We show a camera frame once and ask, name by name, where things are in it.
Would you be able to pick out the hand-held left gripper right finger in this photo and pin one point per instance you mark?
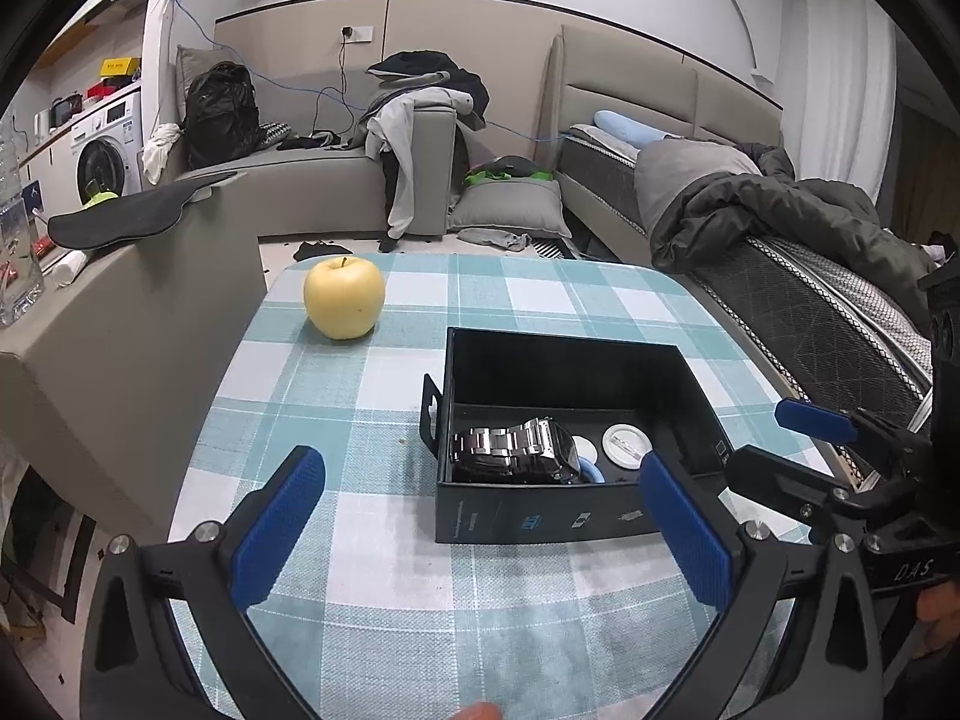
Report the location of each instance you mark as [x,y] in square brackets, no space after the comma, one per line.
[686,532]

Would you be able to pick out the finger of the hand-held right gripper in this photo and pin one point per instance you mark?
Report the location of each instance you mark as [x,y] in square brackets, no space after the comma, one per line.
[772,476]
[814,418]

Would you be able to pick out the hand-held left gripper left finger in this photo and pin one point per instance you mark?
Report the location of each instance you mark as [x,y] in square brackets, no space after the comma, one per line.
[277,532]

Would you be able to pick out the white round disc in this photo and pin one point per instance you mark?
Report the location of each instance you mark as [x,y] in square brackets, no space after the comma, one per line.
[626,444]
[585,448]

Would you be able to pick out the black cardboard box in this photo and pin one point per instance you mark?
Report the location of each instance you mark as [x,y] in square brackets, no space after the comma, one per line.
[525,521]

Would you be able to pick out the silver metal wristwatch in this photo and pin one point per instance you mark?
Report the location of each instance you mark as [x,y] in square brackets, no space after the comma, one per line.
[510,446]

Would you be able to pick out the person's right hand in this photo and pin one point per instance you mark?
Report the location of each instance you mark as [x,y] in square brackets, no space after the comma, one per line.
[941,619]

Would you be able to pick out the person's left hand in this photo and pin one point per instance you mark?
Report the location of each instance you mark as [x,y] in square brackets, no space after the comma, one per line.
[480,712]

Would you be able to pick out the grey upholstered bed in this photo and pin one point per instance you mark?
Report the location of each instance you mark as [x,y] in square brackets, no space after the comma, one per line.
[810,330]

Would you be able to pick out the teal checked tablecloth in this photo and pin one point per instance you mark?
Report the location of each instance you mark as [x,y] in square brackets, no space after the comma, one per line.
[375,405]

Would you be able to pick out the dark olive duvet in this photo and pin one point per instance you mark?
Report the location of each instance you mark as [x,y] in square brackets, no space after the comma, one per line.
[810,225]

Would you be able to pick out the yellow apple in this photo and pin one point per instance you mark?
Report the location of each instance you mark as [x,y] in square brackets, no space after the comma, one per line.
[343,298]

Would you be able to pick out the grey low upholstered block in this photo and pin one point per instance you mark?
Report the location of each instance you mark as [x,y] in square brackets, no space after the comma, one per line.
[112,352]

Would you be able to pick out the grey blanket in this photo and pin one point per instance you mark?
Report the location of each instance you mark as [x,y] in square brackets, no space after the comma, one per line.
[690,180]

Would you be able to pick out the black socks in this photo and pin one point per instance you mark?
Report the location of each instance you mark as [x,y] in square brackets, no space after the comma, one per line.
[322,250]

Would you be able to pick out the white curtain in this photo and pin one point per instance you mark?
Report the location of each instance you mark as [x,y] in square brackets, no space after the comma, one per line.
[832,75]

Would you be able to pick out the white paper roll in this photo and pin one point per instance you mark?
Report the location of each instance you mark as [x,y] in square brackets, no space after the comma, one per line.
[66,268]

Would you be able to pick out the light blue pillow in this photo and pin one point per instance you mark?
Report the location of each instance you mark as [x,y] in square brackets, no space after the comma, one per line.
[626,126]

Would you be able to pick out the grey sofa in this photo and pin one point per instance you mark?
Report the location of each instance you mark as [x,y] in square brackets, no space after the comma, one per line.
[322,187]

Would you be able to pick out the grey clothes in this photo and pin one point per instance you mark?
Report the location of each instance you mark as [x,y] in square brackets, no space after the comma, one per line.
[495,238]

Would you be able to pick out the black curved mat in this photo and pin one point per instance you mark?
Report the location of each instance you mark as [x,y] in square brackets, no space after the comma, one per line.
[127,214]

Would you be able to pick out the grey floor cushion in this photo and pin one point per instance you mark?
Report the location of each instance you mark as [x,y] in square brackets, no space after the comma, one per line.
[510,206]

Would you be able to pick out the clear plastic water bottle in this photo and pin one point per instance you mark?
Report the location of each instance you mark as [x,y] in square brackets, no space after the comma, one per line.
[15,255]

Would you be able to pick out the black white patterned cushion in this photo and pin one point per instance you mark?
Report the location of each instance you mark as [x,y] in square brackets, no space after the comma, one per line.
[274,133]

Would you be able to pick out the white cloth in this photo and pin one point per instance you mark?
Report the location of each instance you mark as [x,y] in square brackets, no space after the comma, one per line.
[161,150]

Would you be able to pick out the light grey hoodie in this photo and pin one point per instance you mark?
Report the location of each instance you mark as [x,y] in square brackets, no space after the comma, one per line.
[401,150]

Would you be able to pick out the white washing machine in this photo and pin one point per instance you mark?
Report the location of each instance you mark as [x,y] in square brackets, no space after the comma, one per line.
[109,150]

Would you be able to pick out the black backpack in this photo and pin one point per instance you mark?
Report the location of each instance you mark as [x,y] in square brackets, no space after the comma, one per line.
[221,116]

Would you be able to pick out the dark jacket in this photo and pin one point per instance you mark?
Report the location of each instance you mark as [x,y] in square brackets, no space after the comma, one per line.
[427,71]

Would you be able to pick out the yellow box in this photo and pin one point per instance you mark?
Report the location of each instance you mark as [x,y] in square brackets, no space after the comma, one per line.
[120,67]

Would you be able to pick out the wall socket with charger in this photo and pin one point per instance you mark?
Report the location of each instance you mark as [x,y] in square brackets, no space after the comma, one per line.
[358,33]

